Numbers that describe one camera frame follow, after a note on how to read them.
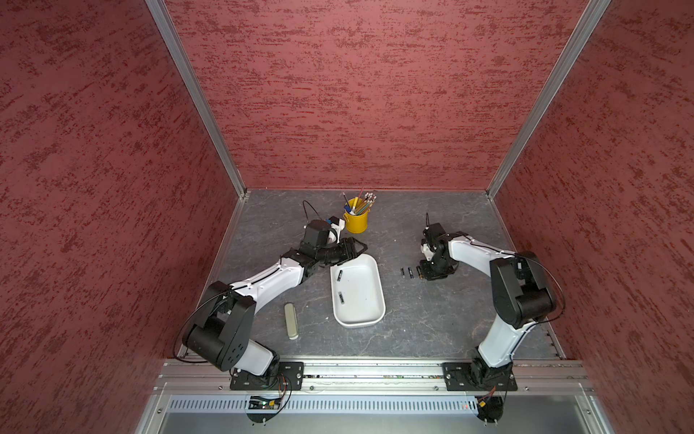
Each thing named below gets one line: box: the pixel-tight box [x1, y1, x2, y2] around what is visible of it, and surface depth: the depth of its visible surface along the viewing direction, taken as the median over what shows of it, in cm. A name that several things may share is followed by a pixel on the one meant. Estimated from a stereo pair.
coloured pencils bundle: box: [342, 187, 377, 216], surface depth 102 cm
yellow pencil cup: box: [343, 197, 371, 235], surface depth 105 cm
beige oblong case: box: [283, 301, 300, 341], surface depth 83 cm
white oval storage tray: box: [329, 253, 386, 330], surface depth 91 cm
